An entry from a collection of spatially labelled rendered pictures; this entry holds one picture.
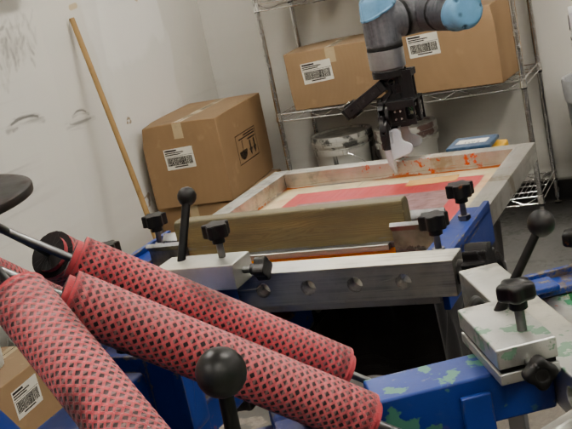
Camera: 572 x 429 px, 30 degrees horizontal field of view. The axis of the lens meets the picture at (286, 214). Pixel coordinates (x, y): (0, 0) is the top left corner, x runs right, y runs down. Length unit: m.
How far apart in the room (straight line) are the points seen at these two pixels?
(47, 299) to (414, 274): 0.66
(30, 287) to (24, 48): 3.71
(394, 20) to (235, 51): 3.65
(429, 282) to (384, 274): 0.06
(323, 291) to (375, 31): 0.86
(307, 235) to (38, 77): 2.97
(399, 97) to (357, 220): 0.60
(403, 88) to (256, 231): 0.60
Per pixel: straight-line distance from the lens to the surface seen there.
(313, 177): 2.32
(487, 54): 4.88
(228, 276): 1.42
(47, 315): 0.83
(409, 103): 2.20
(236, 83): 5.84
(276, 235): 1.73
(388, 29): 2.19
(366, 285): 1.42
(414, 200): 2.05
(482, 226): 1.69
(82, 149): 4.76
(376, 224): 1.67
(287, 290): 1.47
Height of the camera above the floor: 1.46
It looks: 14 degrees down
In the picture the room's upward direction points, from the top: 12 degrees counter-clockwise
